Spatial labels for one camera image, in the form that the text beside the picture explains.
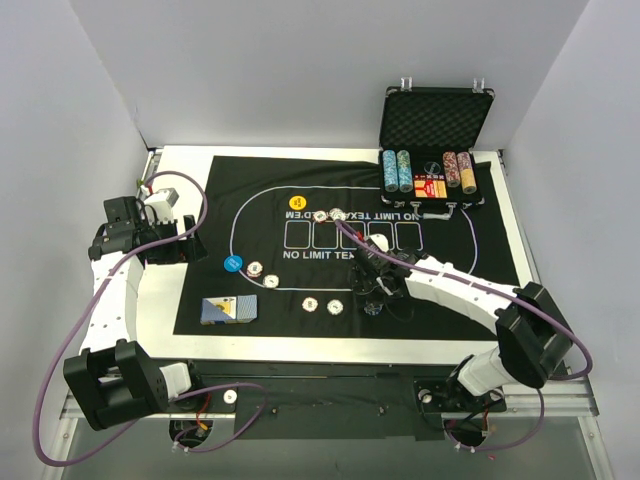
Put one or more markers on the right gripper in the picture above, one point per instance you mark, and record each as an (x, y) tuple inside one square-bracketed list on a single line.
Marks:
[(373, 279)]

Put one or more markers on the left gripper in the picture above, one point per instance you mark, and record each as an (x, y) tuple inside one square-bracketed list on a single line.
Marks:
[(176, 240)]

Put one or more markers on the blue white chip stack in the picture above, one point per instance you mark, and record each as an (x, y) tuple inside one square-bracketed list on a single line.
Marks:
[(373, 309)]

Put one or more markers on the blue round button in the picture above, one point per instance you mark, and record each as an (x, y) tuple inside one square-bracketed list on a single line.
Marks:
[(233, 263)]

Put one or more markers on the grey white chip stack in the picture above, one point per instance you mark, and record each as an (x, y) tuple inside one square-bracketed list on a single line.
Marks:
[(335, 307)]

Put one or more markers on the red white single chip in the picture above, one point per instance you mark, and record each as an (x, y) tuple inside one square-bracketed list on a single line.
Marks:
[(254, 269)]

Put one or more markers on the red white chip stack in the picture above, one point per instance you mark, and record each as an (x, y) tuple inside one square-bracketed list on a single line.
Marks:
[(310, 304)]

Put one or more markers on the blue playing card deck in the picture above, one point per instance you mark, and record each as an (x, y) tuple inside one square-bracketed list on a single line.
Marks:
[(226, 310)]

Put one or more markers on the grey white single chip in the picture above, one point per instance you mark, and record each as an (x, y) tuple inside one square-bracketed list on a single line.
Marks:
[(271, 281)]

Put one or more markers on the yellow dealer button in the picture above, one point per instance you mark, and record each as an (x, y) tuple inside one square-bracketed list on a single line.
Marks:
[(297, 203)]

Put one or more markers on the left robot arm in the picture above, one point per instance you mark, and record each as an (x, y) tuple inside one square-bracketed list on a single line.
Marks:
[(112, 378)]

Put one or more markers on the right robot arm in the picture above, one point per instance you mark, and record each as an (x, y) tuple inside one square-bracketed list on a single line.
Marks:
[(529, 349)]

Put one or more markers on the black poker table mat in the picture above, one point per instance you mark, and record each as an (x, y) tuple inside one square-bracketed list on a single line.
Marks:
[(249, 216)]

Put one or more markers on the red orange card deck box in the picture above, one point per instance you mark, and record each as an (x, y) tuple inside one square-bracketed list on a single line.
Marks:
[(430, 189)]

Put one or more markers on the blue chip row right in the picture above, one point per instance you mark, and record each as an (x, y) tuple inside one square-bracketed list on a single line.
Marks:
[(404, 170)]

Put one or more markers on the blue chip row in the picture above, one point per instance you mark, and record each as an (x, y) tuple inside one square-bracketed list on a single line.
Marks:
[(390, 171), (404, 170)]

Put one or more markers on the blue chip row left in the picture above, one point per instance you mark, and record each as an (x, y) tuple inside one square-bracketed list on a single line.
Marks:
[(390, 171)]

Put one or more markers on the clear round button in case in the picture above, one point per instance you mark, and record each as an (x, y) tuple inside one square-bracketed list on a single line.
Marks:
[(432, 168)]

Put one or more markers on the tan chip row in case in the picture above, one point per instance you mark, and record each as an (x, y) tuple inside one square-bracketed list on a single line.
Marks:
[(466, 172)]

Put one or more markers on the black poker chip case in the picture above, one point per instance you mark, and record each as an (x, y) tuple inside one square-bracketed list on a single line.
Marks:
[(428, 121)]

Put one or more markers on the red chip row in case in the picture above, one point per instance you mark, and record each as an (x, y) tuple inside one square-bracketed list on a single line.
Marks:
[(451, 170)]

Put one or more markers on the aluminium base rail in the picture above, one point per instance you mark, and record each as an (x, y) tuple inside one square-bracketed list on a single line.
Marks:
[(563, 399)]

